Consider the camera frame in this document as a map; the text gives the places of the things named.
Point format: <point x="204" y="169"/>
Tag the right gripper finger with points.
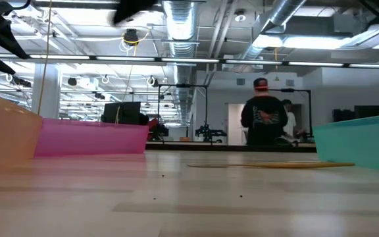
<point x="130" y="8"/>

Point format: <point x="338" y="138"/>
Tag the white structural column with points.
<point x="49" y="98"/>

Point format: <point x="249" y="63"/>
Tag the silver ribbed ventilation duct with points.
<point x="179" y="26"/>

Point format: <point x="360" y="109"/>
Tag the black hanging ceiling camera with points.
<point x="131" y="37"/>

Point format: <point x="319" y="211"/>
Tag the small orange box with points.
<point x="185" y="139"/>

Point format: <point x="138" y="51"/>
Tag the black monitor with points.
<point x="127" y="113"/>

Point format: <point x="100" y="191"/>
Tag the black background robot arm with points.
<point x="209" y="133"/>

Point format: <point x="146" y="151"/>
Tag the teal plastic tray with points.
<point x="357" y="141"/>

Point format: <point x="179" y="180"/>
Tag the person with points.
<point x="144" y="119"/>
<point x="263" y="121"/>
<point x="291" y="121"/>

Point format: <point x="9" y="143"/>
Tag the orange plastic tray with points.
<point x="5" y="131"/>

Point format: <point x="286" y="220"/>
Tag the wide dark monitor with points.
<point x="370" y="111"/>

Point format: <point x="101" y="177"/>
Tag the black gantry frame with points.
<point x="309" y="108"/>
<point x="183" y="85"/>

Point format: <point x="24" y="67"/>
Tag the square wall vent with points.
<point x="240" y="82"/>
<point x="289" y="82"/>

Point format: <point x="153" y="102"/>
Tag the small dark monitor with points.
<point x="342" y="115"/>

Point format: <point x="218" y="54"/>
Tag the pink plastic tray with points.
<point x="90" y="138"/>

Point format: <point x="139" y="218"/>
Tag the long ceiling light bar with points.
<point x="192" y="60"/>

